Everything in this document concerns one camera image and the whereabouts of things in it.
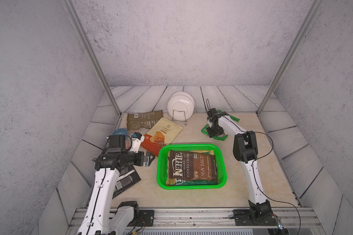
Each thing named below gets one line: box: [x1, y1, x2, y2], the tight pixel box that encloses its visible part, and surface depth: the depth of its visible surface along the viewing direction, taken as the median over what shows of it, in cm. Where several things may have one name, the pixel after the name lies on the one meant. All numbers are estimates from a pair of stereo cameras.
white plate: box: [167, 91, 196, 122], surface depth 110 cm
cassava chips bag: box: [140, 117, 183, 157], surface depth 108 cm
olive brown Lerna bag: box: [126, 109, 164, 131], surface depth 117 cm
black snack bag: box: [112, 164, 142, 200], surface depth 87 cm
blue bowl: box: [112, 128, 129, 138], surface depth 107 cm
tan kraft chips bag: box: [190, 149, 215, 156], surface depth 93 cm
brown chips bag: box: [168, 149, 219, 184], surface depth 85 cm
